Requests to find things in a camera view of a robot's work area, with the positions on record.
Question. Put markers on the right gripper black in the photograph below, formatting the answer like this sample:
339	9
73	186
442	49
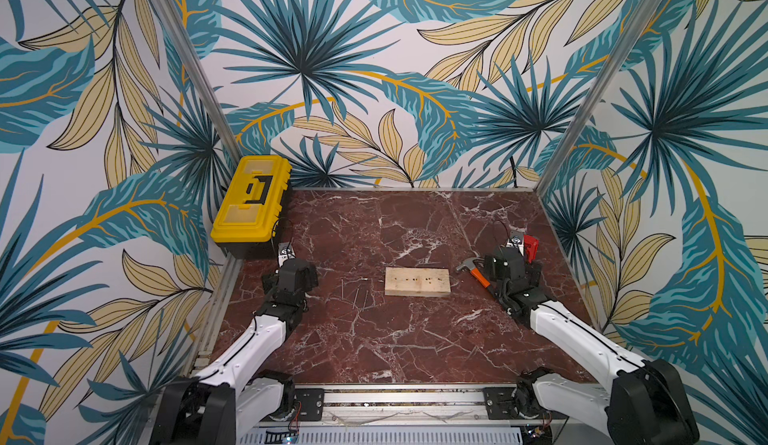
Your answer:
512	258

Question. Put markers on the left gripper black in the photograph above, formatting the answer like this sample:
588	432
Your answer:
270	284

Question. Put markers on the claw hammer orange black handle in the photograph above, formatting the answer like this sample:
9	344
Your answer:
472	266

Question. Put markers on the wooden block with nails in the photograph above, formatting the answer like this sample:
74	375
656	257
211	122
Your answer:
417	282

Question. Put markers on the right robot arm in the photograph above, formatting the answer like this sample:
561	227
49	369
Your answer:
633	401

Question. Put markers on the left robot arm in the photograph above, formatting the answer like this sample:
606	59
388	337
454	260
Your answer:
225	400

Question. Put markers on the yellow black toolbox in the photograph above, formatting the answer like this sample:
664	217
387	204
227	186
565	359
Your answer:
247	225

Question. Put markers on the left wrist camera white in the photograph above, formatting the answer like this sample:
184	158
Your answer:
285	252

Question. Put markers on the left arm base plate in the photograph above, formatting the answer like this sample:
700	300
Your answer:
303	405

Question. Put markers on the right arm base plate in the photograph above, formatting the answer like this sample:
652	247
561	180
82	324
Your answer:
511	403

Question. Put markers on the aluminium front rail frame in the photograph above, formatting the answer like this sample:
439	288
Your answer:
381	404

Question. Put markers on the right aluminium corner post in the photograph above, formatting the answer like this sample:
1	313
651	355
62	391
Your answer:
625	43

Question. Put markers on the aluminium corner post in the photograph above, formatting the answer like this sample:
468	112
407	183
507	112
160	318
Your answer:
189	58
625	43

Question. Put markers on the left aluminium corner post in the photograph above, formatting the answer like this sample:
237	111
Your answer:
189	58

